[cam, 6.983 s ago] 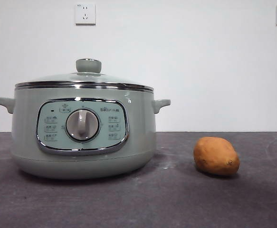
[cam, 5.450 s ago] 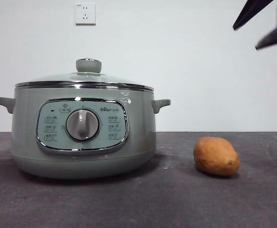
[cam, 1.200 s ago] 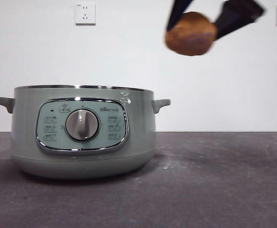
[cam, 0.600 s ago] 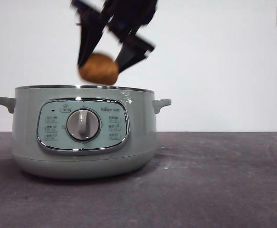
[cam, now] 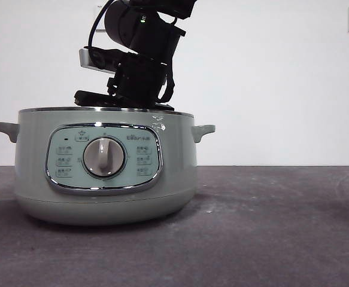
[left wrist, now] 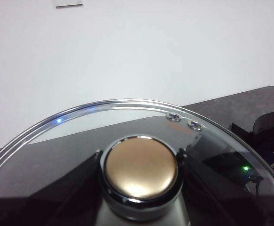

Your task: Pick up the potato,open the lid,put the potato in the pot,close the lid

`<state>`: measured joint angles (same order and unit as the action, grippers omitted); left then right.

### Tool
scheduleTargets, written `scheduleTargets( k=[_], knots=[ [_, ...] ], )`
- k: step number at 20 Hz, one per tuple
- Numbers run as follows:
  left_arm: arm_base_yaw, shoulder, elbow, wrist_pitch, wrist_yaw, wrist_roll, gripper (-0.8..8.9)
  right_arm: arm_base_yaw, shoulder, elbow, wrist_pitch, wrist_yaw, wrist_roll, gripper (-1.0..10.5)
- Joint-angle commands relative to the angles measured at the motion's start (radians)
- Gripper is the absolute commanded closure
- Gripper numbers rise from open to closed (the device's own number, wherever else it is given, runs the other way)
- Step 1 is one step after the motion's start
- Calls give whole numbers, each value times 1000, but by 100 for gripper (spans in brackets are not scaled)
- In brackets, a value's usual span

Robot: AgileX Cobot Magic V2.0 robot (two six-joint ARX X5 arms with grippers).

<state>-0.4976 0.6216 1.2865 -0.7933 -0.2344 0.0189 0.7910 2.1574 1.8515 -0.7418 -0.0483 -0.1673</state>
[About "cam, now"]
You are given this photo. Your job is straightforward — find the pale green electric pot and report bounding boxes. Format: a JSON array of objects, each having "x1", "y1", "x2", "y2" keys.
[{"x1": 0, "y1": 105, "x2": 217, "y2": 226}]

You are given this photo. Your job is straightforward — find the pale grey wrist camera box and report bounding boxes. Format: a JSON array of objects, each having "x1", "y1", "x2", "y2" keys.
[{"x1": 78, "y1": 45, "x2": 117, "y2": 74}]

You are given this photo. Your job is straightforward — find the black camera cable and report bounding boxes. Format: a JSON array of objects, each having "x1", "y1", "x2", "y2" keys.
[{"x1": 87, "y1": 0, "x2": 107, "y2": 48}]

